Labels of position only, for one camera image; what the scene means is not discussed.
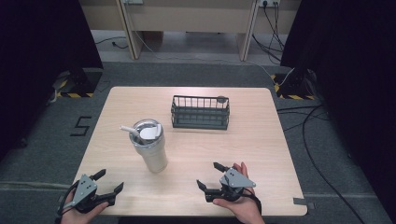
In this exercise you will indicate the stand base with hazard tape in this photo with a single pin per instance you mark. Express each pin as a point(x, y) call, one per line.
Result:
point(79, 84)
point(294, 87)

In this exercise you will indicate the white wall socket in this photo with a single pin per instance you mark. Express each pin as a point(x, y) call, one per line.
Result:
point(269, 2)

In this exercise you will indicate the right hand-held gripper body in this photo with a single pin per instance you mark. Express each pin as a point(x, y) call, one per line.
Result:
point(234, 180)

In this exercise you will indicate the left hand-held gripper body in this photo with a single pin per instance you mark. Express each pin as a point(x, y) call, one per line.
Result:
point(83, 187)

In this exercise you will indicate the black curtain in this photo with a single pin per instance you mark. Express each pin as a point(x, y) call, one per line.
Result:
point(37, 62)
point(351, 77)

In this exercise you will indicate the grey tape strip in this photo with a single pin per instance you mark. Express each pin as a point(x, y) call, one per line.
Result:
point(303, 202)

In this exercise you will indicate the white tumbler with straw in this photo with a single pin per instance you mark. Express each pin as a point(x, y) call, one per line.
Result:
point(151, 149)

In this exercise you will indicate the person's left hand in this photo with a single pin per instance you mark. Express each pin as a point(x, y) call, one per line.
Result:
point(73, 216)

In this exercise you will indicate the white power strip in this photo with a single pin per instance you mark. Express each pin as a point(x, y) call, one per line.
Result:
point(133, 1)

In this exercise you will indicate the white straw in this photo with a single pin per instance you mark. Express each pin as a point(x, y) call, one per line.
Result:
point(128, 129)

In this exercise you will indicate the beige wooden desk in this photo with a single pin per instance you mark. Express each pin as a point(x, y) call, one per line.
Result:
point(190, 18)

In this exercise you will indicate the person's right hand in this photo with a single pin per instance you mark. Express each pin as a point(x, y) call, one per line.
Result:
point(241, 209)

